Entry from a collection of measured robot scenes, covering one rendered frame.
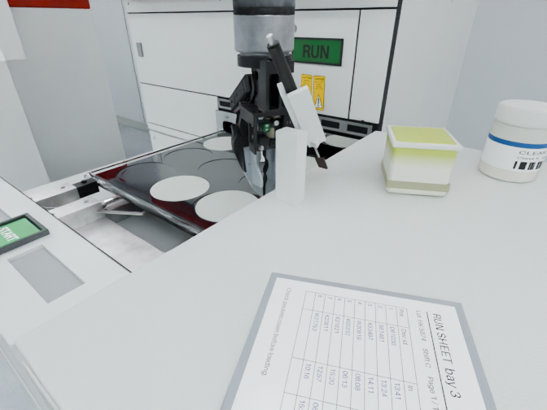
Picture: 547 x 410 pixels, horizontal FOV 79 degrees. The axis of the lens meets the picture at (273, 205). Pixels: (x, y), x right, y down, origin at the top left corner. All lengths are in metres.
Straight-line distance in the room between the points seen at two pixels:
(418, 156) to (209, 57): 0.66
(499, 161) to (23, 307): 0.54
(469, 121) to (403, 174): 1.77
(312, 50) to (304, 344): 0.61
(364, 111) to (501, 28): 1.49
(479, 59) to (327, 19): 1.50
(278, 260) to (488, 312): 0.17
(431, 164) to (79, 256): 0.39
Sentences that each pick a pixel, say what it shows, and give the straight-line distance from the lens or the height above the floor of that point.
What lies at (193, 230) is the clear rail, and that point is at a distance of 0.47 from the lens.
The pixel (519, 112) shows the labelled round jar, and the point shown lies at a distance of 0.52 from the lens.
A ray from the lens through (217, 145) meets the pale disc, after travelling 0.79.
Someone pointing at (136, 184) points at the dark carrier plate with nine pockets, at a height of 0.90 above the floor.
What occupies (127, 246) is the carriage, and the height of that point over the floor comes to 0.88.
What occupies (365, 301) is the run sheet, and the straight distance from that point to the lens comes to 0.27.
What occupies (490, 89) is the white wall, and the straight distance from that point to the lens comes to 2.15.
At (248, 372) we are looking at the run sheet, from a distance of 0.22.
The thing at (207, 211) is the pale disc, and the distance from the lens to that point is 0.51.
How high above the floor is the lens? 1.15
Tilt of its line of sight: 29 degrees down
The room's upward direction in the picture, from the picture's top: straight up
